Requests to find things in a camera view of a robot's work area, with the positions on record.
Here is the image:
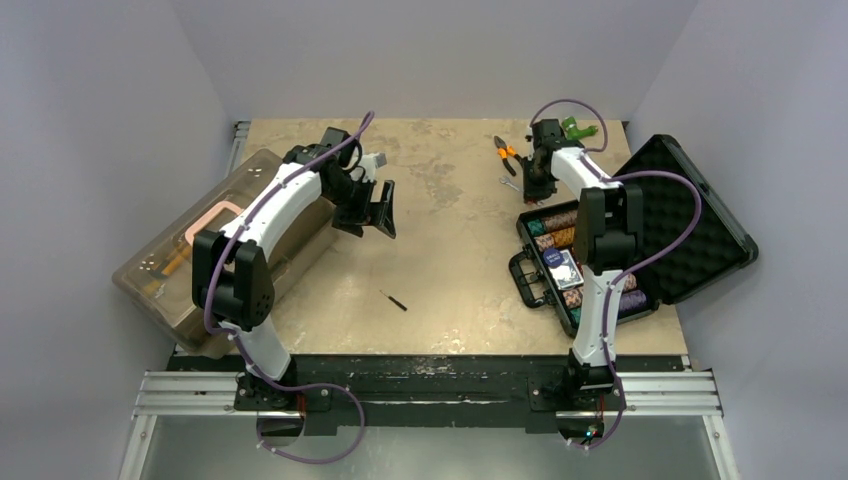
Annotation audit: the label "orange blue chip stack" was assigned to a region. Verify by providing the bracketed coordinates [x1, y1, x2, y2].
[534, 234, 556, 252]

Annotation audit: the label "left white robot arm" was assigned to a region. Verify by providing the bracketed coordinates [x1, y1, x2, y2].
[191, 127, 396, 409]

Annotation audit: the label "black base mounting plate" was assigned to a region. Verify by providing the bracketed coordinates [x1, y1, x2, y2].
[165, 354, 687, 439]

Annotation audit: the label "blue playing card deck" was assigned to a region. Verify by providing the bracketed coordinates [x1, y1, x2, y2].
[549, 250, 584, 291]

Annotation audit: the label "yellow red chip stack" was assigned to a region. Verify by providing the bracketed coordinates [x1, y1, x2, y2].
[550, 227, 576, 249]

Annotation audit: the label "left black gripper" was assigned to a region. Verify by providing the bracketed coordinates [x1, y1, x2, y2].
[323, 176, 394, 238]

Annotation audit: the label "green blue chip stack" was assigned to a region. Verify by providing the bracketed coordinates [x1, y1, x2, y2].
[526, 220, 547, 237]

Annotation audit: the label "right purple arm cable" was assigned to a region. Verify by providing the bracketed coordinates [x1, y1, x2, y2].
[528, 99, 704, 452]

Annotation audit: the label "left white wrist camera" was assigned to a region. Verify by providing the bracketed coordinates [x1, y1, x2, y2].
[351, 152, 387, 182]

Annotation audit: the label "blue small blind button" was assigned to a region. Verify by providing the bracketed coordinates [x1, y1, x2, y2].
[542, 248, 565, 268]

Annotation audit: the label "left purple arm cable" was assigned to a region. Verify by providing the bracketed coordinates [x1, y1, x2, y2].
[202, 109, 376, 467]

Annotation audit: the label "aluminium frame rail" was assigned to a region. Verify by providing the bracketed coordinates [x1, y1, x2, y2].
[119, 370, 741, 479]

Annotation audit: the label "green plastic toy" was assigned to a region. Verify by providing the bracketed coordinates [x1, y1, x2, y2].
[561, 116, 598, 141]

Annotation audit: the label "orange black pliers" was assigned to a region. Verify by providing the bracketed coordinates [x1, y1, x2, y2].
[493, 135, 524, 177]

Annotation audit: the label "small black screwdriver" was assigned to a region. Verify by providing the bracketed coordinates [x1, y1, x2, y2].
[380, 290, 408, 312]

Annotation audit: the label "translucent brown tool box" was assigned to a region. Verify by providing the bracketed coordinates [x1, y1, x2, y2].
[112, 149, 337, 359]

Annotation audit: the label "black foam-lined poker case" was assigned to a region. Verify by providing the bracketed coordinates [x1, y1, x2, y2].
[508, 134, 759, 337]

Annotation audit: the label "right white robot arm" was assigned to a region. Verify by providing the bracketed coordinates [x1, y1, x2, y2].
[522, 119, 643, 407]

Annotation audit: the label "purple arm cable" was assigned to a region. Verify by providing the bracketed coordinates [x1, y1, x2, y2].
[528, 99, 704, 452]
[202, 109, 376, 467]

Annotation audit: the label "silver wrench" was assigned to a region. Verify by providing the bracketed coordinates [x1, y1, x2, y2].
[499, 176, 523, 193]

